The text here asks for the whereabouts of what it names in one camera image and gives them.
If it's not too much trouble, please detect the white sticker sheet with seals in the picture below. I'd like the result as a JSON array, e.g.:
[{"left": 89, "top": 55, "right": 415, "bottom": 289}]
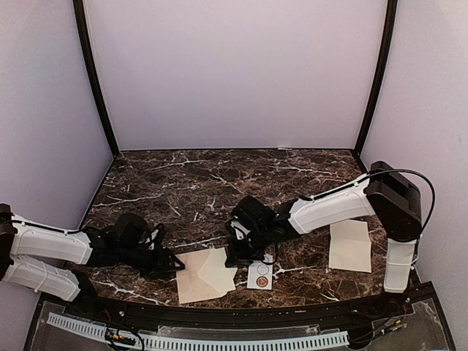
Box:
[{"left": 246, "top": 254, "right": 273, "bottom": 290}]

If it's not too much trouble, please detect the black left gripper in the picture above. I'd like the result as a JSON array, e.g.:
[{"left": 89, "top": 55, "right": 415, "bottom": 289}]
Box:
[{"left": 118, "top": 244, "right": 185, "bottom": 279}]

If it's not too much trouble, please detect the white slotted cable duct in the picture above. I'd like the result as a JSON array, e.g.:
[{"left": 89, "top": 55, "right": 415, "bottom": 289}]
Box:
[{"left": 47, "top": 312, "right": 350, "bottom": 350}]

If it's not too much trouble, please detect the pink envelope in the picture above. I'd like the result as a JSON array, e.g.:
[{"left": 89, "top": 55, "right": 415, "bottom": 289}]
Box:
[{"left": 176, "top": 248, "right": 237, "bottom": 304}]

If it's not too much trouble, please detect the black frame post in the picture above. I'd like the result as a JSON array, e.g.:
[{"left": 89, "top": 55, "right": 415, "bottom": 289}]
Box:
[
  {"left": 352, "top": 0, "right": 398, "bottom": 158},
  {"left": 72, "top": 0, "right": 120, "bottom": 158}
]

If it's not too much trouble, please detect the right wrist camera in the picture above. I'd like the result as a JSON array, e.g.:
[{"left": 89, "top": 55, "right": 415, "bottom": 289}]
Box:
[{"left": 225, "top": 218, "right": 253, "bottom": 243}]

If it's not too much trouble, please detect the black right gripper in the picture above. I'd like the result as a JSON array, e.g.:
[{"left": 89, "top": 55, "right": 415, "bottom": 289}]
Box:
[{"left": 224, "top": 224, "right": 271, "bottom": 267}]

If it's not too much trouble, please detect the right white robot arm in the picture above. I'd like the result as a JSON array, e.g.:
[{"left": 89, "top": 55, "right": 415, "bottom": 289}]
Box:
[{"left": 224, "top": 161, "right": 436, "bottom": 317}]

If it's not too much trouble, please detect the black left frame post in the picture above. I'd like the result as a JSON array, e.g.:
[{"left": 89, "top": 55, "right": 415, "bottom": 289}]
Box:
[{"left": 72, "top": 0, "right": 120, "bottom": 158}]

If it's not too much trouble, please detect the black right frame post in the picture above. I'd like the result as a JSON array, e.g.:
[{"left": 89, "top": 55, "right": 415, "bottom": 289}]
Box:
[{"left": 352, "top": 0, "right": 398, "bottom": 158}]

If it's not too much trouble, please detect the black front table rail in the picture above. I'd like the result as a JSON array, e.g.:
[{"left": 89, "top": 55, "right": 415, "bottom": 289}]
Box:
[{"left": 65, "top": 279, "right": 408, "bottom": 330}]

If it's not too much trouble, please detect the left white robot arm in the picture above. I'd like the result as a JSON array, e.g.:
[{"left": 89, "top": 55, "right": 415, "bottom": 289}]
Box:
[{"left": 1, "top": 203, "right": 185, "bottom": 319}]

